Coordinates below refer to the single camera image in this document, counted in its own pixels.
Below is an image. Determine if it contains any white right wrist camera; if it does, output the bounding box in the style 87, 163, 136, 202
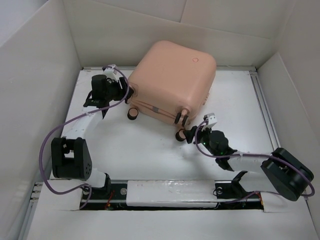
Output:
202, 113, 218, 131

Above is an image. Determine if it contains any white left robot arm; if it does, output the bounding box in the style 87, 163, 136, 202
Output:
50, 72, 128, 199

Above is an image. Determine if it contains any black base rail with white cover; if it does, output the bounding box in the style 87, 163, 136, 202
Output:
80, 180, 263, 211

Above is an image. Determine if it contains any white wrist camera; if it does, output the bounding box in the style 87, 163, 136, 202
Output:
102, 64, 117, 78
202, 113, 218, 131

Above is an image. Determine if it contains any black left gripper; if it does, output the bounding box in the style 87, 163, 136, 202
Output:
105, 77, 134, 102

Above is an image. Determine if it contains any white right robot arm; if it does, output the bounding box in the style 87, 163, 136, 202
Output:
182, 123, 316, 202

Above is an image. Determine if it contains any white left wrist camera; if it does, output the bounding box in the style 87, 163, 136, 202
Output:
102, 64, 117, 78

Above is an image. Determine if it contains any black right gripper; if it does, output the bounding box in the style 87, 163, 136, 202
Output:
182, 123, 219, 158

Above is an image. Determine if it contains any pink hard-shell suitcase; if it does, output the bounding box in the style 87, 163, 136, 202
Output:
127, 40, 217, 142

